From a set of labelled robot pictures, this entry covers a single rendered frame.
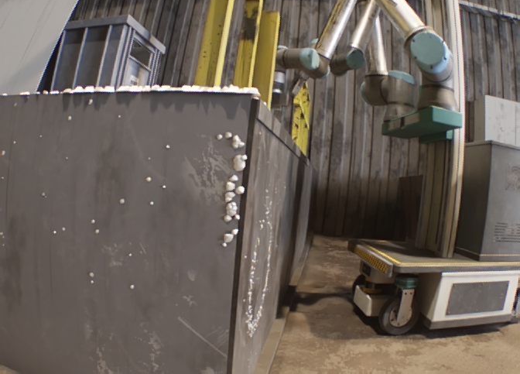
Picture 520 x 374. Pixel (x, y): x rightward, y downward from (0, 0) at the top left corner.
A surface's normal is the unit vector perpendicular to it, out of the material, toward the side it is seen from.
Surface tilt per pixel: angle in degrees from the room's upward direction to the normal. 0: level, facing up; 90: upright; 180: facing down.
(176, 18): 90
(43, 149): 90
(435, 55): 94
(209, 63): 90
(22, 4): 72
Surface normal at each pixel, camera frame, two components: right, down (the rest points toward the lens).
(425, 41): -0.46, 0.04
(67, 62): -0.09, 0.00
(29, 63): -0.06, -0.31
